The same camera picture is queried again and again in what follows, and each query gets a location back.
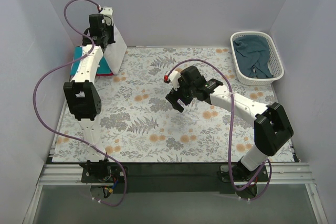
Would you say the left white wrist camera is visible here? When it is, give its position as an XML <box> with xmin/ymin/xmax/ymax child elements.
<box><xmin>100</xmin><ymin>6</ymin><xmax>114</xmax><ymax>26</ymax></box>

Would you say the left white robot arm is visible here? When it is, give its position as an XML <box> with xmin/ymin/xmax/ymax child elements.
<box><xmin>64</xmin><ymin>11</ymin><xmax>114</xmax><ymax>182</ymax></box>

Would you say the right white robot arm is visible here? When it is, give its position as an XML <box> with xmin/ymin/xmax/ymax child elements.
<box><xmin>164</xmin><ymin>66</ymin><xmax>293</xmax><ymax>181</ymax></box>

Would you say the aluminium rail frame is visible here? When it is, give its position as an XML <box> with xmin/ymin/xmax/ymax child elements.
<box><xmin>24</xmin><ymin>163</ymin><xmax>327</xmax><ymax>223</ymax></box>

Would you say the dark teal t shirt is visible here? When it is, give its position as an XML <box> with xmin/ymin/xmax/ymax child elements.
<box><xmin>233</xmin><ymin>35</ymin><xmax>273</xmax><ymax>79</ymax></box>

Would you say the folded red t shirt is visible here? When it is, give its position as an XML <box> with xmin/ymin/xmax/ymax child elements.
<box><xmin>96</xmin><ymin>72</ymin><xmax>114</xmax><ymax>77</ymax></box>

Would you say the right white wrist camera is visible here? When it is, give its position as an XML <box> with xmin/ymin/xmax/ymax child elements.
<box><xmin>163</xmin><ymin>70</ymin><xmax>181</xmax><ymax>91</ymax></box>

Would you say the white t shirt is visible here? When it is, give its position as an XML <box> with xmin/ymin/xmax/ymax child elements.
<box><xmin>103</xmin><ymin>27</ymin><xmax>127</xmax><ymax>75</ymax></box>

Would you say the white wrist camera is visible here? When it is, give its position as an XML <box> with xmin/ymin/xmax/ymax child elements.
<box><xmin>100</xmin><ymin>6</ymin><xmax>114</xmax><ymax>26</ymax></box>
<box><xmin>163</xmin><ymin>70</ymin><xmax>181</xmax><ymax>91</ymax></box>

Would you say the white plastic laundry basket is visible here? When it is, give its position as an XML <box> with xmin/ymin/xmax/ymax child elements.
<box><xmin>230</xmin><ymin>31</ymin><xmax>284</xmax><ymax>86</ymax></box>

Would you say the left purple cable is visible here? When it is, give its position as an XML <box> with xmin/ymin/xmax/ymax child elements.
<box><xmin>32</xmin><ymin>0</ymin><xmax>129</xmax><ymax>207</ymax></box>

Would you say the folded teal t shirt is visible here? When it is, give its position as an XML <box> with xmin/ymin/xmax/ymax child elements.
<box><xmin>70</xmin><ymin>47</ymin><xmax>112</xmax><ymax>76</ymax></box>

